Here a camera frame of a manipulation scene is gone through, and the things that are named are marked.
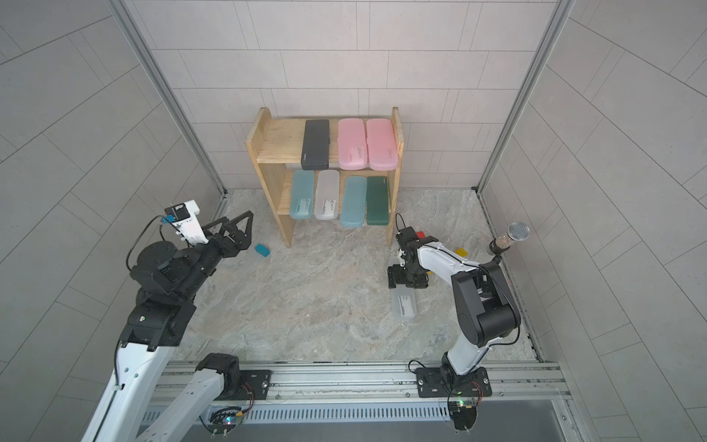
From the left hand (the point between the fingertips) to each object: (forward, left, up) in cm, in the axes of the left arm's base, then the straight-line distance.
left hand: (247, 214), depth 62 cm
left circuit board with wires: (-36, +7, -35) cm, 50 cm away
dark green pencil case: (+18, -31, -14) cm, 38 cm away
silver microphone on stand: (-1, -64, -5) cm, 64 cm away
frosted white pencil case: (+20, -15, -14) cm, 29 cm away
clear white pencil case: (-7, -40, -32) cm, 52 cm away
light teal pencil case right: (+17, -24, -15) cm, 32 cm away
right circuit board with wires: (-34, -52, -35) cm, 72 cm away
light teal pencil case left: (+20, -7, -14) cm, 25 cm away
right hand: (+1, -39, -36) cm, 53 cm away
